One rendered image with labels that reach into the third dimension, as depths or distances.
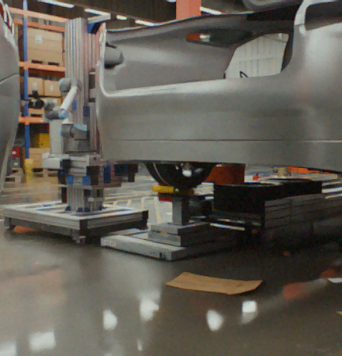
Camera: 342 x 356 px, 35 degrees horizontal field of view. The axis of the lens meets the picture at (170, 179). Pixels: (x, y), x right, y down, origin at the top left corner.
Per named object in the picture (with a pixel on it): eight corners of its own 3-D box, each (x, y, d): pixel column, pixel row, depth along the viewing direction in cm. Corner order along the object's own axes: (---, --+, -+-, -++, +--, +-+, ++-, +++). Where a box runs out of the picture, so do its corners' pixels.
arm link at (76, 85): (90, 83, 481) (67, 123, 455) (80, 84, 486) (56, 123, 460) (83, 74, 473) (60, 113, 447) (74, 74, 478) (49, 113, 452)
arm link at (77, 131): (81, 138, 472) (81, 123, 471) (69, 138, 478) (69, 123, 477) (90, 138, 483) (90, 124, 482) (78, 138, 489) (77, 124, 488)
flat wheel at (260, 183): (272, 214, 457) (272, 187, 456) (201, 210, 487) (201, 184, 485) (291, 206, 516) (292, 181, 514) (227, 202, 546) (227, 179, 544)
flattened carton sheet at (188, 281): (249, 297, 308) (249, 291, 308) (163, 286, 332) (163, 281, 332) (264, 284, 335) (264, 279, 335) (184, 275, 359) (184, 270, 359)
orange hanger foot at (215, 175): (233, 185, 458) (233, 144, 455) (188, 181, 494) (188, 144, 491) (245, 183, 470) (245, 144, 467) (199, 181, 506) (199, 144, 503)
